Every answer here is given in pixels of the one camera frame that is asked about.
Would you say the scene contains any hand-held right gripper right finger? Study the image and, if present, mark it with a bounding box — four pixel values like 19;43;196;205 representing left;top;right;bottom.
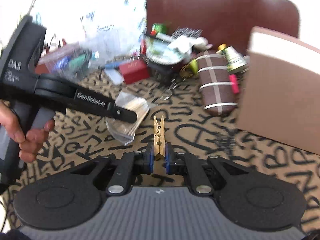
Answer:
165;142;249;196

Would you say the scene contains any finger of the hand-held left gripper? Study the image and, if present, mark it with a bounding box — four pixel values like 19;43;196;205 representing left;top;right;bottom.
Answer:
111;101;138;124

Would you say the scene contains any steel wool scrubber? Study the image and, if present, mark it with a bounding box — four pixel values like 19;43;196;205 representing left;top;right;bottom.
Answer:
172;27;203;38

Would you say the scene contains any yellow-green clip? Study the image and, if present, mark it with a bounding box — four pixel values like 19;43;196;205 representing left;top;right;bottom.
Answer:
187;59;199;75

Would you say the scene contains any large clear plastic bag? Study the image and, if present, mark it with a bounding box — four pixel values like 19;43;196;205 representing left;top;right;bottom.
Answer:
37;27;141;80

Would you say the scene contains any pink highlighter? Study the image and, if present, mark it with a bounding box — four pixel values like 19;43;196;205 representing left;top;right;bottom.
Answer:
229;74;240;95

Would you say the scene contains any black mesh basket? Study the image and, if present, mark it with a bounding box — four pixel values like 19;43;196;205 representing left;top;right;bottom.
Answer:
147;60;176;83

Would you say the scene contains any small clear packet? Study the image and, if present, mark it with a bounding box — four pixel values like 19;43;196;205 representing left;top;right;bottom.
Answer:
105;69;124;85

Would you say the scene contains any brown chair back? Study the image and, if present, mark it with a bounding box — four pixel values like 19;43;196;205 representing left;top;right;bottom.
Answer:
146;0;300;56

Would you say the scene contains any clear bag of toothpicks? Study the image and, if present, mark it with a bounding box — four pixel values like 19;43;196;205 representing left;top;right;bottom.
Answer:
106;91;150;145

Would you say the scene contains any red box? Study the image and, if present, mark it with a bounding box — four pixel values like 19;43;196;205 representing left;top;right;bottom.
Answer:
119;60;151;85

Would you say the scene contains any patterned plate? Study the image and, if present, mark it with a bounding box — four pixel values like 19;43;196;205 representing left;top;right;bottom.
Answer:
146;39;185;65

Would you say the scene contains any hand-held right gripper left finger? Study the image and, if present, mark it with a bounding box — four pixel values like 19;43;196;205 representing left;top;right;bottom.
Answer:
71;142;154;196

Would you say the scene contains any yellow-green box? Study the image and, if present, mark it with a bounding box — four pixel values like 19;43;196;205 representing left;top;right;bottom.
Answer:
224;46;247;73

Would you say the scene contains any white cloth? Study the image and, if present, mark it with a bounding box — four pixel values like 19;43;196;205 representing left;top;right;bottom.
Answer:
167;36;208;58

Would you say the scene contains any long brown box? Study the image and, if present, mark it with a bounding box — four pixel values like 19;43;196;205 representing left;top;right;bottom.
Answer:
34;62;51;75

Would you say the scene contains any person's left hand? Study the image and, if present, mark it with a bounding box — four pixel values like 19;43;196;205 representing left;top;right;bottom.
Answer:
0;102;56;163

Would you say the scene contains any metal key ring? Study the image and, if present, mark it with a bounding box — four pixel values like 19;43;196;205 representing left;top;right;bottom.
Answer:
160;82;176;100

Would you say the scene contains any blue pen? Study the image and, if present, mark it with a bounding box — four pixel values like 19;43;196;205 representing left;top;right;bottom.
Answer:
104;61;126;70

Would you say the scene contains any brown grid-pattern glasses case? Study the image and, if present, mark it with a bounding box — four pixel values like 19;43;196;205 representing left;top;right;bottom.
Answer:
197;50;239;116

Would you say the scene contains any letter-print tablecloth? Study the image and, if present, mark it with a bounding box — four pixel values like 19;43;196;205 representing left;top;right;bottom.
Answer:
0;65;320;233

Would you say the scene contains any wooden clothespin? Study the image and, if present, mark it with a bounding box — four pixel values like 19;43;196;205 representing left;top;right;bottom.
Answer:
153;115;166;161

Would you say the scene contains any brown cardboard box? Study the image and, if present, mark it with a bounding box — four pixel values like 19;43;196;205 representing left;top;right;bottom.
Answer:
236;26;320;156

